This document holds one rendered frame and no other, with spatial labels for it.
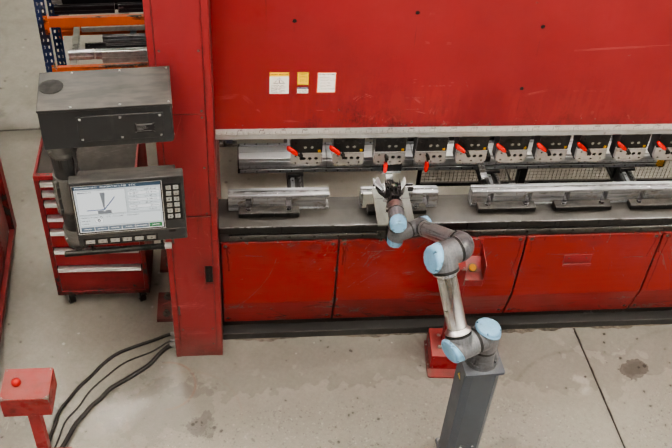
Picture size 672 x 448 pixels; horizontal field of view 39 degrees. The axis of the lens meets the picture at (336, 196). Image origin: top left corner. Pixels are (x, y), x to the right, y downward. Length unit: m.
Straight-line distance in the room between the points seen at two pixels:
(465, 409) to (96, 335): 2.09
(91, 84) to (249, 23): 0.73
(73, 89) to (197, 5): 0.57
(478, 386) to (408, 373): 0.91
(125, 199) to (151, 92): 0.49
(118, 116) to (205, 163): 0.68
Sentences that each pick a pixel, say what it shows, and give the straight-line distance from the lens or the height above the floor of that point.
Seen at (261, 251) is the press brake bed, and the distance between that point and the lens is 4.74.
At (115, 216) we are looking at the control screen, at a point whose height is 1.40.
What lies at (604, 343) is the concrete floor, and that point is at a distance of 5.58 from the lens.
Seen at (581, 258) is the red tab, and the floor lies 0.59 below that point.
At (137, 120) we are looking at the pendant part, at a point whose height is 1.87.
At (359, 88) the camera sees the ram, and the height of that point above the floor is 1.63.
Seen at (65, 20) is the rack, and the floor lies 1.03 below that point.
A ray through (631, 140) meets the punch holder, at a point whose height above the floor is 1.30.
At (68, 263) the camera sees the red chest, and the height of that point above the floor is 0.37.
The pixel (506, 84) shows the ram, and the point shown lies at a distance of 4.37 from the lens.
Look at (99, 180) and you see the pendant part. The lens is 3.82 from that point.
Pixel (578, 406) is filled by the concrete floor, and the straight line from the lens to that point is 5.26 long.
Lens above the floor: 4.12
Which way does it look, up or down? 43 degrees down
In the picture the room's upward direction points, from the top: 4 degrees clockwise
